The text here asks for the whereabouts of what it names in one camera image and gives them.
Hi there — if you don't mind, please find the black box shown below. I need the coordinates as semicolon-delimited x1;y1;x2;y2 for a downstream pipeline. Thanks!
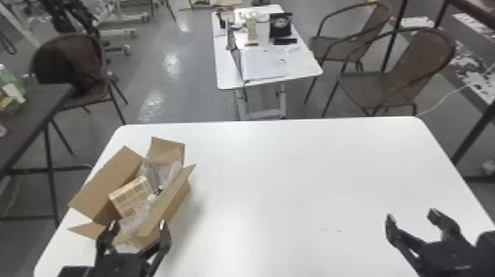
269;12;298;46

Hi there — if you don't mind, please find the brown mesh chair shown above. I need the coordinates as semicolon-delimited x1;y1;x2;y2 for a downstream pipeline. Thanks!
321;27;457;119
29;32;130;156
303;1;393;105

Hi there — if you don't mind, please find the beige small carton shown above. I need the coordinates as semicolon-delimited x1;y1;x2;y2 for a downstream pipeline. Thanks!
108;175;155;218

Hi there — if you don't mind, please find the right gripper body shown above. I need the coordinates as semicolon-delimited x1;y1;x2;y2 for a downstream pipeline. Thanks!
418;235;482;277

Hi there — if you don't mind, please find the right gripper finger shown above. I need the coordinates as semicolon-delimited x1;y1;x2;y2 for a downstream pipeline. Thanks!
384;213;426;273
426;208;464;242

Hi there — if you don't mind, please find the white side table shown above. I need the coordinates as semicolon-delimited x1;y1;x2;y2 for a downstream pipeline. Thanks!
210;4;325;121

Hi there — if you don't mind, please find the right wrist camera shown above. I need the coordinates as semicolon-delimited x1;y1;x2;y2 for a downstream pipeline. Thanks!
474;230;495;277

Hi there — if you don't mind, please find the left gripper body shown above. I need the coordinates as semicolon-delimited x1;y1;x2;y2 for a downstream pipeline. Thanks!
90;253;155;277

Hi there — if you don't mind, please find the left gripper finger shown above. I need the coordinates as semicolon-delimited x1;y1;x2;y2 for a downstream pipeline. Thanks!
146;220;172;274
96;220;121;259

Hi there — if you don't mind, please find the white cable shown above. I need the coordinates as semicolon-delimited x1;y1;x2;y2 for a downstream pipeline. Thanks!
415;63;495;118

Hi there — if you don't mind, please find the dark side table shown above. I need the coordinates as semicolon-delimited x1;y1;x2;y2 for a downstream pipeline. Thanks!
0;83;94;230

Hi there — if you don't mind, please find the cardboard box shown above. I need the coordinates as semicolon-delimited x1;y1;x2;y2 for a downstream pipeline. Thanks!
67;136;197;250

